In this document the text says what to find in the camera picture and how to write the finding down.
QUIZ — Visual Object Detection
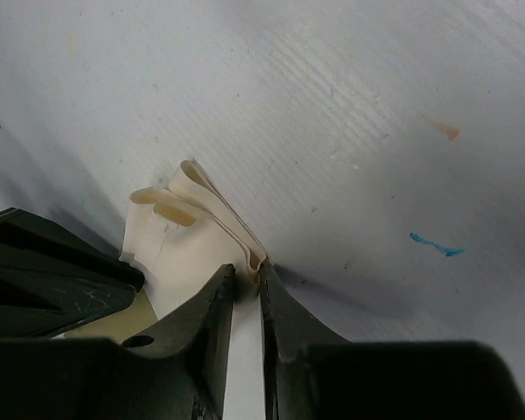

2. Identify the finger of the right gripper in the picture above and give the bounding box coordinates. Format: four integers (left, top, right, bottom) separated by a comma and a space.
0, 207, 145, 338

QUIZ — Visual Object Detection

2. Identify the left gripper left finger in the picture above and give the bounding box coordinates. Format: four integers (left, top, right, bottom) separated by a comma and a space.
0, 264, 235, 419

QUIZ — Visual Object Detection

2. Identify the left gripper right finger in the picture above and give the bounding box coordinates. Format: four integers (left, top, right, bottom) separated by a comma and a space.
260, 264, 525, 419

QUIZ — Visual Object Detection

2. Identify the khaki underwear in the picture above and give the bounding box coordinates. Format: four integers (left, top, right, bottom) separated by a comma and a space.
65, 160, 268, 343

